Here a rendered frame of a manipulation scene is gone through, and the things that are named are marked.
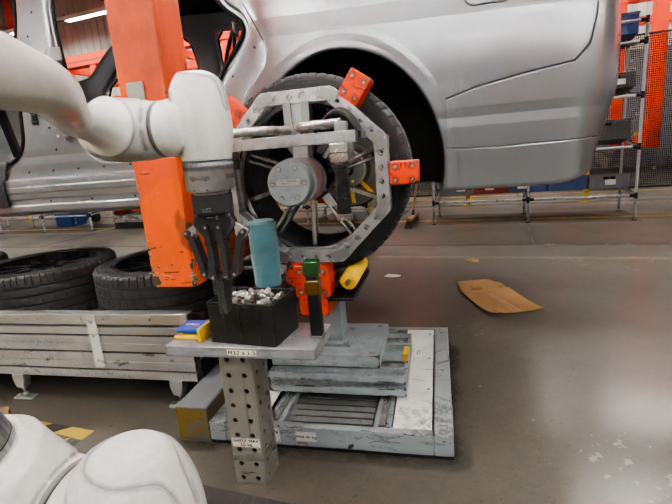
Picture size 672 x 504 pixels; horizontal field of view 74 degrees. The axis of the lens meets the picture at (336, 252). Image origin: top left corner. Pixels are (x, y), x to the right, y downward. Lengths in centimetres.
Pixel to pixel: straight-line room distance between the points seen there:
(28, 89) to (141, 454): 43
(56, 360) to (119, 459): 155
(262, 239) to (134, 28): 74
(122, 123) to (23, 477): 54
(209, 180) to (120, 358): 126
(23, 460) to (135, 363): 125
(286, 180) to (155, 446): 84
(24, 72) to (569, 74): 168
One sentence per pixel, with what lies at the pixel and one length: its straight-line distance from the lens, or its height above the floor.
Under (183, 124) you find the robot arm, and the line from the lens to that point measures 83.
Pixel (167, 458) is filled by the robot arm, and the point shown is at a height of 57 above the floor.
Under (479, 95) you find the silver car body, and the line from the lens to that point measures 183.
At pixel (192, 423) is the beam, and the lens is 170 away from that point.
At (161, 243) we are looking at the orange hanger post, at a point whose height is 67.
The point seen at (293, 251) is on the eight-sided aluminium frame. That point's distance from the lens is 148.
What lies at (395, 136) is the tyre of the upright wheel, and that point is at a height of 96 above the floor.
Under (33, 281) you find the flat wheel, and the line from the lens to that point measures 239.
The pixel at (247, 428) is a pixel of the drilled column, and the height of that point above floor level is 19.
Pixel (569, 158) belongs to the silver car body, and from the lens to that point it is 189.
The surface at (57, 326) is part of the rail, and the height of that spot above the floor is 34.
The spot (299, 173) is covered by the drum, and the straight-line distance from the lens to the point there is 128.
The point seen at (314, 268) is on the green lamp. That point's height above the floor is 64.
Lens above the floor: 93
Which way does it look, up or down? 13 degrees down
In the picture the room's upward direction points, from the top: 5 degrees counter-clockwise
